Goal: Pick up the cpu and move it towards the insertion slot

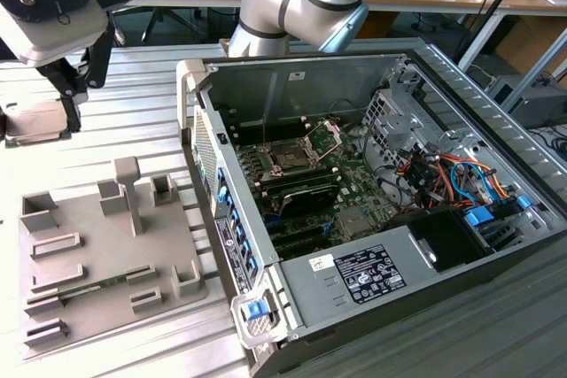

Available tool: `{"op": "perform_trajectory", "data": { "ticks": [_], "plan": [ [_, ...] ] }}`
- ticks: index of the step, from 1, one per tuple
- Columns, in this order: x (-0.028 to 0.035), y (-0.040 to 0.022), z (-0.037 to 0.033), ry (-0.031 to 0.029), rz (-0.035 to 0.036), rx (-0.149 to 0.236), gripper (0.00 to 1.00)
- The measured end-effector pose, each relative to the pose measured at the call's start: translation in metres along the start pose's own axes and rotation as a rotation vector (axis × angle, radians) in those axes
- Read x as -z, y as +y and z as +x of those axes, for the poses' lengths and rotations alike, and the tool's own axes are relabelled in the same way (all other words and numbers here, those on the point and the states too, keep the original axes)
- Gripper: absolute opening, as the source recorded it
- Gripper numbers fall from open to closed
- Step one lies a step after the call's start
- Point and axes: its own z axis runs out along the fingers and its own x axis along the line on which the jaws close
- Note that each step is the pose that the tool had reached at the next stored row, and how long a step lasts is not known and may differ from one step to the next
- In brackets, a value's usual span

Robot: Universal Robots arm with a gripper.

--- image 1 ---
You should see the green motherboard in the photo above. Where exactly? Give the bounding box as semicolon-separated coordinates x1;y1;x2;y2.
229;119;400;262

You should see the perforated metal drive cage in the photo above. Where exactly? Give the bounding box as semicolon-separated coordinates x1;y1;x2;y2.
361;88;444;175

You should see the grey plastic parts rack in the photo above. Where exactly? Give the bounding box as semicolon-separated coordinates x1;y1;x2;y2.
16;156;212;359

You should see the brown cardboard box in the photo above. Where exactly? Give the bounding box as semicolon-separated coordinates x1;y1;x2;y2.
495;14;567;79

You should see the installed black RAM stick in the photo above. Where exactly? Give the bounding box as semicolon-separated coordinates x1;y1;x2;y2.
260;165;332;185

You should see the blue disk carrier latch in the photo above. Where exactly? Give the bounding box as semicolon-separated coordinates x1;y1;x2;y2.
463;205;495;229

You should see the silver CPU chip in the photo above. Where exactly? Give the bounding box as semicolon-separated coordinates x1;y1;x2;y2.
3;98;73;148

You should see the black plastic air duct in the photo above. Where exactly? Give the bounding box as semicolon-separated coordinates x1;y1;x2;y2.
384;207;495;274

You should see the black office chair base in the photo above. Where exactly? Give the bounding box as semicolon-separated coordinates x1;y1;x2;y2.
113;5;209;45

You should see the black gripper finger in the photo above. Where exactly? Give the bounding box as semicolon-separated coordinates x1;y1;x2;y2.
35;31;114;134

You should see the CPU socket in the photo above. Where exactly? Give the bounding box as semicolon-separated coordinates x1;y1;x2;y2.
263;138;322;175

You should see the grey power supply unit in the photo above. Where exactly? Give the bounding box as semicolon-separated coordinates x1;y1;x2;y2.
278;223;439;330

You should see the grey computer on floor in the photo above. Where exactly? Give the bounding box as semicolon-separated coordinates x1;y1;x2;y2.
485;72;567;129

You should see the metal socket cover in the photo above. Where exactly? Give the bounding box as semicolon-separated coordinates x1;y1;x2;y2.
304;119;345;163

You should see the green RAM stick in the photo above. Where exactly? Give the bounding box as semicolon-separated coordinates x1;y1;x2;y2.
56;274;134;304

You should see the open grey PC case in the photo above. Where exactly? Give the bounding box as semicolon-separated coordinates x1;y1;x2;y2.
175;37;567;378

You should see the white camera with black plate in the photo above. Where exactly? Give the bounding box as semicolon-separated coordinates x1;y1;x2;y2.
0;0;110;67

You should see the multicolour power wire bundle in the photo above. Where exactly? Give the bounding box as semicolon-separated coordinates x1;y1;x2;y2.
395;150;510;213

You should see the blue case latch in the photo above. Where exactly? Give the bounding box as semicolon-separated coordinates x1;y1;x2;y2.
241;300;271;321

